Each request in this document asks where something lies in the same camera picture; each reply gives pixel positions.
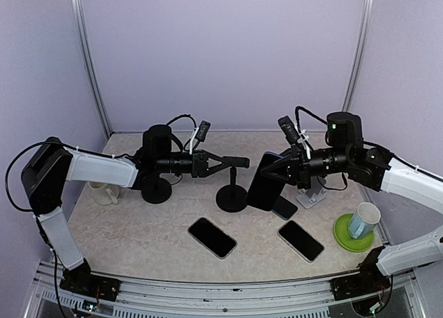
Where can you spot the aluminium front rail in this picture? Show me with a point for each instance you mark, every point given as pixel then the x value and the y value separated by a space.
pixel 137 297

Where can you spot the clear-case black phone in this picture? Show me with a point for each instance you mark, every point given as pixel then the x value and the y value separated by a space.
pixel 212 238

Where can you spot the silver folding phone stand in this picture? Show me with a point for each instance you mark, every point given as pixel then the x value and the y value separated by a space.
pixel 310 197

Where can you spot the aluminium frame post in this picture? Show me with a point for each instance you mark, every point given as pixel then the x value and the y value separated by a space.
pixel 90 69
pixel 357 62

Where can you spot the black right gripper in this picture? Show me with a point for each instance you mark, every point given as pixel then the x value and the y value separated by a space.
pixel 295 173

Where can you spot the left aluminium frame post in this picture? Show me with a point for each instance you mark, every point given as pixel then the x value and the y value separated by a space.
pixel 90 69

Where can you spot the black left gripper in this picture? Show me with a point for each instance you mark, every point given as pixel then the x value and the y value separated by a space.
pixel 200 168

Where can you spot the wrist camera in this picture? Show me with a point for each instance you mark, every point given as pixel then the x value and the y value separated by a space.
pixel 293 137
pixel 199 135

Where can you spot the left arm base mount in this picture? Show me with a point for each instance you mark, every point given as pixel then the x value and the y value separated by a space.
pixel 91 285

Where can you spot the blue-edged black phone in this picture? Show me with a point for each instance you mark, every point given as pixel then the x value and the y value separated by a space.
pixel 263 191

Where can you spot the light blue cup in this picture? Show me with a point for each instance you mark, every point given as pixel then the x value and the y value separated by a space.
pixel 364 220

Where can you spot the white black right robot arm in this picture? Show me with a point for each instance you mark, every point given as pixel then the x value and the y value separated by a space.
pixel 372 166

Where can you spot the teal-edged black phone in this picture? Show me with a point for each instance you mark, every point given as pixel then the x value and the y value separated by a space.
pixel 284 208

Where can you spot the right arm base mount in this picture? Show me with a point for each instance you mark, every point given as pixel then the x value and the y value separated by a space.
pixel 356 285

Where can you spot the white-edged black phone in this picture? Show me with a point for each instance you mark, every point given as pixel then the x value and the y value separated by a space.
pixel 301 241

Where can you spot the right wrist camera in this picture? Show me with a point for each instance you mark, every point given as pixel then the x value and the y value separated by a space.
pixel 293 137

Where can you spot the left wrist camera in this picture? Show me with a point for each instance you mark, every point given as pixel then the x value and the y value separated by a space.
pixel 199 135

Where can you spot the right aluminium frame post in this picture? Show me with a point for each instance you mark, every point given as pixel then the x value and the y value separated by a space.
pixel 357 62

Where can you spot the green plate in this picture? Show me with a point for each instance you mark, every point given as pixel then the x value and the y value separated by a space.
pixel 345 241

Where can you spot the black round-base phone stand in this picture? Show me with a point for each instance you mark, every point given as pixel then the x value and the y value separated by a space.
pixel 231 198

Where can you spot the white mug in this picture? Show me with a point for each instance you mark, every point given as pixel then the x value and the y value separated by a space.
pixel 104 194

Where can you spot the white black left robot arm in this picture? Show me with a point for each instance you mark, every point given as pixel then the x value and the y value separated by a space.
pixel 55 164

